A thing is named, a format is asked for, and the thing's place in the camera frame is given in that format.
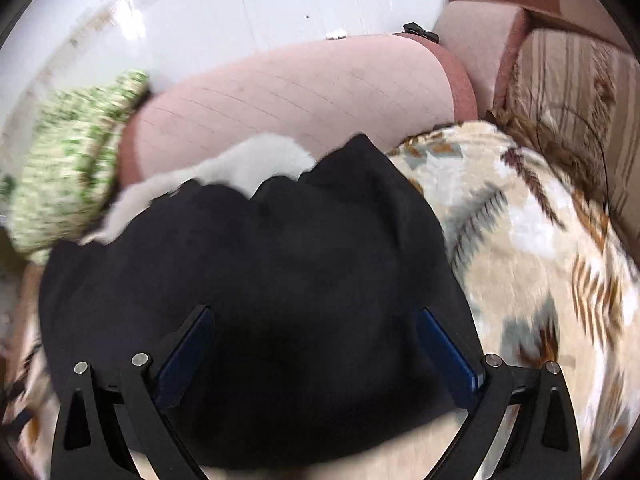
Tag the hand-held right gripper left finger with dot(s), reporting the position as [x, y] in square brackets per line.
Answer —
[185, 355]

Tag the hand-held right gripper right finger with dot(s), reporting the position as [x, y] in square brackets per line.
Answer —
[450, 355]

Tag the black garment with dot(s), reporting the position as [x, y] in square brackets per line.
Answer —
[300, 240]

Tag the leaf-printed plush blanket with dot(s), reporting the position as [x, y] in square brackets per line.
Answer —
[525, 220]

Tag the white fluffy garment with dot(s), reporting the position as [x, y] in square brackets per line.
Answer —
[260, 160]

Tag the green printed cloth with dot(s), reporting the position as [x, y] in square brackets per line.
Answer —
[65, 160]

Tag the brown ruffled cloth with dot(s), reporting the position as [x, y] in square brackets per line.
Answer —
[530, 132]

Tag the pink sofa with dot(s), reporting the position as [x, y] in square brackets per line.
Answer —
[300, 90]

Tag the striped floral cushion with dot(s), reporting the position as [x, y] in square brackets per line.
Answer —
[565, 75]

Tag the small dark object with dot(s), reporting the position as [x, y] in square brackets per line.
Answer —
[420, 32]

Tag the small white object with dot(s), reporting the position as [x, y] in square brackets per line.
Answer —
[335, 36]

